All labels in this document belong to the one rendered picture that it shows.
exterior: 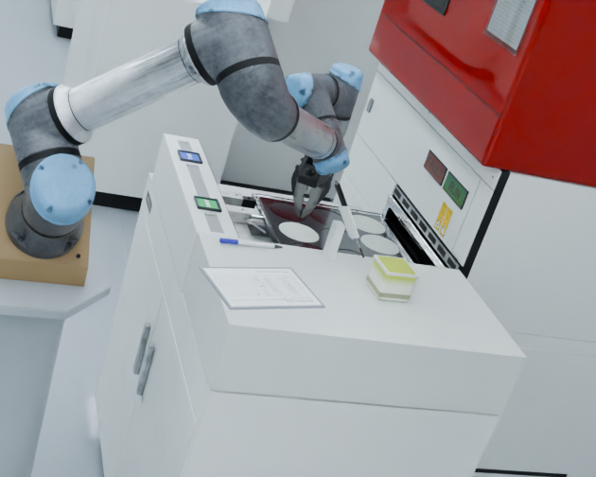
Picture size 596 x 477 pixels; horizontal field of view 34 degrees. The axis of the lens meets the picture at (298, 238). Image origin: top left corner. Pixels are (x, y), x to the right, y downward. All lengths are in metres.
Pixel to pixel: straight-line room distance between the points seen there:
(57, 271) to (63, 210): 0.24
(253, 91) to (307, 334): 0.46
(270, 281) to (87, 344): 1.52
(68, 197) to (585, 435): 1.57
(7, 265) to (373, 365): 0.74
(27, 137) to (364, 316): 0.72
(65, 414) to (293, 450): 1.22
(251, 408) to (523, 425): 0.98
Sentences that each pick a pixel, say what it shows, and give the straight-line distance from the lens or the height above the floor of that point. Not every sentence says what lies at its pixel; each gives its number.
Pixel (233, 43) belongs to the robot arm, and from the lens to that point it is 1.68.
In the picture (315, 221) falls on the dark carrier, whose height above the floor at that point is 0.90.
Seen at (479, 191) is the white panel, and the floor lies 1.14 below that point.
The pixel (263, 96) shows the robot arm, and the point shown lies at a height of 1.36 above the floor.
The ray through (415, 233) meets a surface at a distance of 2.45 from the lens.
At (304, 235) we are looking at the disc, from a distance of 2.32.
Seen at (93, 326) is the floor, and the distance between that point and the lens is 3.45.
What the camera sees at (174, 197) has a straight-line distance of 2.28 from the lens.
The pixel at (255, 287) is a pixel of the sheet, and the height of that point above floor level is 0.97.
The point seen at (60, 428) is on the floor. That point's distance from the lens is 2.97.
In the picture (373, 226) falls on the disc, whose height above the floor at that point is 0.90.
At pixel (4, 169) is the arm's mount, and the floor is 0.99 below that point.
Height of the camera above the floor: 1.83
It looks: 24 degrees down
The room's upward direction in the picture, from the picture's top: 18 degrees clockwise
